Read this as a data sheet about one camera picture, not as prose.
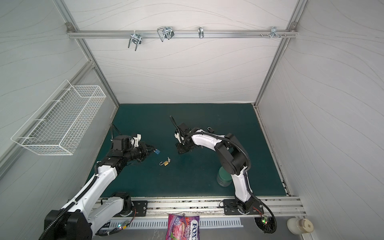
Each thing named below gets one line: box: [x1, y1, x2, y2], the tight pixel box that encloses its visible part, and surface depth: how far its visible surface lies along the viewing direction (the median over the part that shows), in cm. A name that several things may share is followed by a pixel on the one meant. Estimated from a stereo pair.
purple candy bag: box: [166, 214, 200, 240], surface depth 68 cm
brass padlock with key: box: [159, 156, 171, 166], surface depth 90 cm
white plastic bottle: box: [286, 217, 314, 235], surface depth 64 cm
